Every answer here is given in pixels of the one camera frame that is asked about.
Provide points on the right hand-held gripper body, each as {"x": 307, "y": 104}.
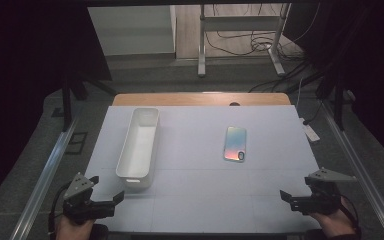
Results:
{"x": 323, "y": 200}

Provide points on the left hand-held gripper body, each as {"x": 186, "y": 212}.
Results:
{"x": 80, "y": 205}

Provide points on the iridescent phone case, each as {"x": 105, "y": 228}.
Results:
{"x": 235, "y": 143}

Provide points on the person's right hand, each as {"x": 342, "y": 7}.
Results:
{"x": 335, "y": 221}

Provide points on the person's left hand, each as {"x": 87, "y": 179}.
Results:
{"x": 73, "y": 230}

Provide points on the white power strip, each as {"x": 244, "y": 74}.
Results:
{"x": 310, "y": 132}

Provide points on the white plastic storage box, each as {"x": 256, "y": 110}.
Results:
{"x": 136, "y": 146}

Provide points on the black metal stand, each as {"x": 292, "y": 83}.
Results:
{"x": 66, "y": 106}
{"x": 338, "y": 106}

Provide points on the dark round table grommet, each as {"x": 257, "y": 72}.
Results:
{"x": 235, "y": 104}

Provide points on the wooden table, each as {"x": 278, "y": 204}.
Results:
{"x": 180, "y": 99}

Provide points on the dark curtain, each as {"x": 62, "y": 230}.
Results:
{"x": 373, "y": 66}
{"x": 23, "y": 66}

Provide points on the white cabinet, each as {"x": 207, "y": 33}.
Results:
{"x": 130, "y": 30}

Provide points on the aluminium rail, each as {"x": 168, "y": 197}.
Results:
{"x": 360, "y": 166}
{"x": 43, "y": 180}

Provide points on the grey metal stand frame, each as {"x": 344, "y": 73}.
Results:
{"x": 201, "y": 50}

